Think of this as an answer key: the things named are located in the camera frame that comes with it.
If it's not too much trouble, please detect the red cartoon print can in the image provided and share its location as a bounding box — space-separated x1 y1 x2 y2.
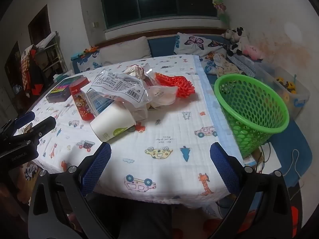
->
69 76 96 121

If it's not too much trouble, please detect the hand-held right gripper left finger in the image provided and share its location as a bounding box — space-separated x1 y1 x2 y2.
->
28 142 117 239

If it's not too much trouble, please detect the clear toy storage box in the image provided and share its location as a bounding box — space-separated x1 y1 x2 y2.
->
254 60 311 120

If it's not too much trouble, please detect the small butterfly print pillow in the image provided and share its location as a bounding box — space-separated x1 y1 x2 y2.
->
75 51 102 73

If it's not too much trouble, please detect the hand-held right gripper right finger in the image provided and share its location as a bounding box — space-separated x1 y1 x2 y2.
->
209 142 292 239

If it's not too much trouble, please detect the blue patterned cloth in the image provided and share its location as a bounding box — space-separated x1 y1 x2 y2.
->
227 55 256 78

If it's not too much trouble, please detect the dark window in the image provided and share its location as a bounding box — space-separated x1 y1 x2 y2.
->
101 0 220 29

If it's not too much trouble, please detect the clothes rack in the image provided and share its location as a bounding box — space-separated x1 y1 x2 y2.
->
21 31 68 97

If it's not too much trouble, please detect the blue white cardboard box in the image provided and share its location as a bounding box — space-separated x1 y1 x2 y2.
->
243 152 265 173

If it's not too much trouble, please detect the blue white milk carton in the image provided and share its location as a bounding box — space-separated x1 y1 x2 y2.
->
86 88 115 116

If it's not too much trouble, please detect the beige printed baby garment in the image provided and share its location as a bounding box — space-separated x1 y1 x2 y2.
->
213 53 246 77

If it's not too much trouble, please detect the pinkish clear plastic wrapper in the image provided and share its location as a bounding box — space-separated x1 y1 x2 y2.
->
147 85 178 106

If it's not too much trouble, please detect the pink plush toy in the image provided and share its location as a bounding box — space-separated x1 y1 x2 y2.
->
243 44 266 60

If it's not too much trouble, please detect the white paper sheet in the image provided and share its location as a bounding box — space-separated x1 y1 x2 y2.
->
259 144 282 172

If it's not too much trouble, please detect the plain white pillow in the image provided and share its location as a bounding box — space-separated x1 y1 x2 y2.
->
98 36 152 66

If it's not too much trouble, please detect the red plastic object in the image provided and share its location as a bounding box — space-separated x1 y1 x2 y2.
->
291 206 299 232

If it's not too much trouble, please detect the rainbow coloured box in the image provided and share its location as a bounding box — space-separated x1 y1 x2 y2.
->
46 75 85 104

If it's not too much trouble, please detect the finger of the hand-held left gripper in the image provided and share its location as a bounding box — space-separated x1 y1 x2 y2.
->
14 116 57 145
11 111 35 130

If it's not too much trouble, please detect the white paper cup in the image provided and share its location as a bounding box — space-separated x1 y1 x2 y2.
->
89 102 137 142

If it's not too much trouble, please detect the green plastic mesh basket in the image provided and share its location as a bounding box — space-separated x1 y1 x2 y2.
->
214 74 290 158

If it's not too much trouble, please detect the white cable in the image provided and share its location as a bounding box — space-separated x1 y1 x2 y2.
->
284 149 303 180

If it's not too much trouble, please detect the clear barcode plastic bag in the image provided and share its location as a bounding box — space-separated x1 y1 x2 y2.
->
90 68 150 105

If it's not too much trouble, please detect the black white cow plush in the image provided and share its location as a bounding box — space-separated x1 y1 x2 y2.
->
222 26 251 56

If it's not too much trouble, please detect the orange spiky ball toy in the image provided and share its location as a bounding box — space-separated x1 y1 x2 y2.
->
155 73 195 98

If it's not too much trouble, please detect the foil wrapper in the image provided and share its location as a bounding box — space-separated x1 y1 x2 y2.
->
124 64 146 79

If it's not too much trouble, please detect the white cartoon printed blanket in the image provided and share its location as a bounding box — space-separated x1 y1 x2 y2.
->
24 54 246 203

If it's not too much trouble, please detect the colourful hanging toy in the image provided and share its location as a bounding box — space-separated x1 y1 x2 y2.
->
212 0 231 25

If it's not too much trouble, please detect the blue mattress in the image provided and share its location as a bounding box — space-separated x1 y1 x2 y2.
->
147 35 313 187

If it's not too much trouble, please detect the small clear plastic wrapper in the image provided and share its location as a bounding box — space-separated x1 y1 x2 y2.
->
143 63 155 76

